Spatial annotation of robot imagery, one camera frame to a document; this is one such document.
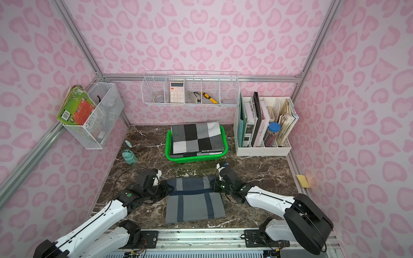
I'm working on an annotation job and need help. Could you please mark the clear wall shelf organizer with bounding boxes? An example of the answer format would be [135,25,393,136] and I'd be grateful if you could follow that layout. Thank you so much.
[141,71,241,107]

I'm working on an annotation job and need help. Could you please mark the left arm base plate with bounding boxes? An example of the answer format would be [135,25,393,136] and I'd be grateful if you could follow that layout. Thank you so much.
[122,230,159,250]

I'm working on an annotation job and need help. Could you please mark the yellow sticky note pad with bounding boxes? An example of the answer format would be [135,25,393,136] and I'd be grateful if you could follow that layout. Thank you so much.
[296,175,310,189]

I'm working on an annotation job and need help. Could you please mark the black binder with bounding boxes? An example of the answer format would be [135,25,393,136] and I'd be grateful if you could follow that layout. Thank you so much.
[252,92,263,147]

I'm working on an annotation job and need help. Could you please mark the round tape dispenser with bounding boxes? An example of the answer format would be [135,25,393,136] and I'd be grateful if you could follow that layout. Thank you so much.
[154,95,165,103]

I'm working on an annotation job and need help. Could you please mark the white wire wall basket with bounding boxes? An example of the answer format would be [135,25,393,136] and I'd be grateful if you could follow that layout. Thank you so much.
[62,82,124,149]

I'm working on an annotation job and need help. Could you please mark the yellow black utility knife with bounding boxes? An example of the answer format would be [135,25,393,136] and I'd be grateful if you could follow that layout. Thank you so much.
[202,92,218,104]

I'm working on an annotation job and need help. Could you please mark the blue lid pencil jar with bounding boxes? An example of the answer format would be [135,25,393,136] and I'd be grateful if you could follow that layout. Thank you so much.
[263,122,281,147]

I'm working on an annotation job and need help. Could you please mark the small mint cap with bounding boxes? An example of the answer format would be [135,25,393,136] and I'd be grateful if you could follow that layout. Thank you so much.
[124,140,132,149]

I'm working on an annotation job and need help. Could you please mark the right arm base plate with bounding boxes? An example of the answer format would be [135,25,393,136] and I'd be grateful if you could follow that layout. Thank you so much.
[240,230,290,248]

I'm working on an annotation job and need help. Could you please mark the green folder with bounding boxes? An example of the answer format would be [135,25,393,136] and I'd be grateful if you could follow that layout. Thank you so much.
[237,95,246,147]

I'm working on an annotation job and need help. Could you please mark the beige paper stack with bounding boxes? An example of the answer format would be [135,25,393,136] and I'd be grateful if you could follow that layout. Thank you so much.
[271,98,300,147]

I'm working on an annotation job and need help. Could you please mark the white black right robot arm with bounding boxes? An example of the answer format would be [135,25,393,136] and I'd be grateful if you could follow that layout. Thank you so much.
[210,162,334,255]

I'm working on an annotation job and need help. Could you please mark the pink book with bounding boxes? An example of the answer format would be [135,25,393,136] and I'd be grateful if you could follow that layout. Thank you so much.
[253,98,271,147]

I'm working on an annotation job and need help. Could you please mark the black white checkered scarf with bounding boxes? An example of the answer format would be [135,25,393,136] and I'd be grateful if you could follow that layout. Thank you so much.
[170,122,225,159]

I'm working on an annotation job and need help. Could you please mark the green red booklet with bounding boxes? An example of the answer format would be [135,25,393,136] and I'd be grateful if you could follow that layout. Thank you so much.
[56,85,96,126]

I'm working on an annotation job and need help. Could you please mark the navy grey plaid scarf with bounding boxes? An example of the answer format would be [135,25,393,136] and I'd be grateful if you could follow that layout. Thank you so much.
[166,176,226,224]

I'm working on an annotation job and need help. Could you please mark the grey stapler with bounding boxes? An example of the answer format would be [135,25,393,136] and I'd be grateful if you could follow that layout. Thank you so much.
[187,91,202,104]

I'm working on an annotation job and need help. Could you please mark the white desktop file organizer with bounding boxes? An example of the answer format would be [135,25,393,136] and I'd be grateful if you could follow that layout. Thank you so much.
[233,96,291,157]

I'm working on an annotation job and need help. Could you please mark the green plastic basket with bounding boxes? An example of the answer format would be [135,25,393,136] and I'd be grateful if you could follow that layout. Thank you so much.
[165,125,229,163]

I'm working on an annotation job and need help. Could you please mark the pink white calculator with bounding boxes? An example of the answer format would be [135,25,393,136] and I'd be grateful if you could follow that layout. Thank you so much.
[170,82,185,103]

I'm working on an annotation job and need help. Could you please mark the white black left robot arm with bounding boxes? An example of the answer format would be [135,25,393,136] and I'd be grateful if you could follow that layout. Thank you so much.
[33,169,174,258]

